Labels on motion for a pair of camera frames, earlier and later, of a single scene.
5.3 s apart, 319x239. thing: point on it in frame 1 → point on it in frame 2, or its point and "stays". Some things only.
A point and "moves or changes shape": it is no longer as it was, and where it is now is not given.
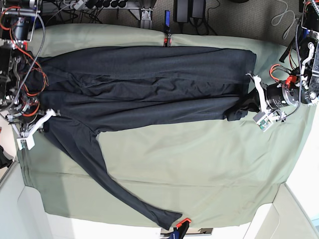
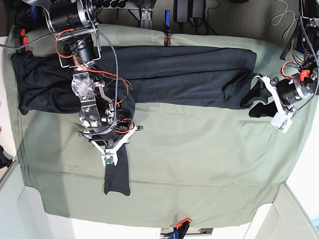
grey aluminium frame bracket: x=146 y=18 stays
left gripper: x=25 y=119 → x=110 y=142
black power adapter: x=197 y=9 stays
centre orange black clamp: x=167 y=40 stays
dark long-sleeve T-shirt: x=81 y=92 moves or changes shape
